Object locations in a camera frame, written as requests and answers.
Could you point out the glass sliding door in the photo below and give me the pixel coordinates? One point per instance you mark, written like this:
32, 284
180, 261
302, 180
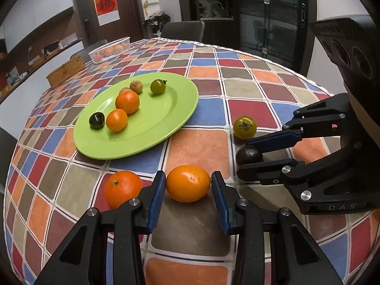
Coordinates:
276, 20

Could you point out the white kitchen counter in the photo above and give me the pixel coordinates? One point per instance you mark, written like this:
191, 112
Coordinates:
29, 77

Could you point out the pile of small mandarins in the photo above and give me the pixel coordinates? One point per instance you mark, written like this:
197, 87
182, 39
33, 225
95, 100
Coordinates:
109, 51

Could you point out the large orange mandarin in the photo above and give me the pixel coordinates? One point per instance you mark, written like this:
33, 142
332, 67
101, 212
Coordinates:
127, 101

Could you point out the woven wicker box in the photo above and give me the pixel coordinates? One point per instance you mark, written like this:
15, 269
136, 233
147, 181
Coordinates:
66, 71

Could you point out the kitchen faucet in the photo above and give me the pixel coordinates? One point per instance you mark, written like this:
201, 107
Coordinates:
217, 7

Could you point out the dark purple plum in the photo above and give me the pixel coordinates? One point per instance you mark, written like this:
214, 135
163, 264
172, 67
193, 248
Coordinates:
248, 156
96, 120

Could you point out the red and white wall calendar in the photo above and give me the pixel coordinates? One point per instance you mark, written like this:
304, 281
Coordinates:
106, 6

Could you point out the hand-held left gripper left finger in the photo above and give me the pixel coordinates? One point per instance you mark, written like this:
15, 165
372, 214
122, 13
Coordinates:
156, 202

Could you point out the pile of bags and clothes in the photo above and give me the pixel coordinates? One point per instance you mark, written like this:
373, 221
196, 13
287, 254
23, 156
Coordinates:
156, 20

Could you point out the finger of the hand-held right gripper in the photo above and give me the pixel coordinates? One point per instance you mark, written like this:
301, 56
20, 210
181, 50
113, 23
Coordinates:
276, 141
267, 172

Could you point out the green tomato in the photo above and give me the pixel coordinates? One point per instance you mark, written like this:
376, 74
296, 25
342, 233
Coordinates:
245, 127
158, 87

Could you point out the white plastic basket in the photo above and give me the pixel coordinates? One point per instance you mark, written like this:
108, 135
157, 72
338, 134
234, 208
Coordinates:
98, 57

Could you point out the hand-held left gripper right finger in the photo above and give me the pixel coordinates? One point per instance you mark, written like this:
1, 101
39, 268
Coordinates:
221, 204

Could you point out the brown kiwi fruit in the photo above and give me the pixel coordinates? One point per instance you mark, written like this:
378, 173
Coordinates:
136, 86

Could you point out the green plate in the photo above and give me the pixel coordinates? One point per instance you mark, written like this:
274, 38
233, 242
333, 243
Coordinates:
154, 118

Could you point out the dark brown door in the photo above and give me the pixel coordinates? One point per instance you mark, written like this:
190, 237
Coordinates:
127, 12

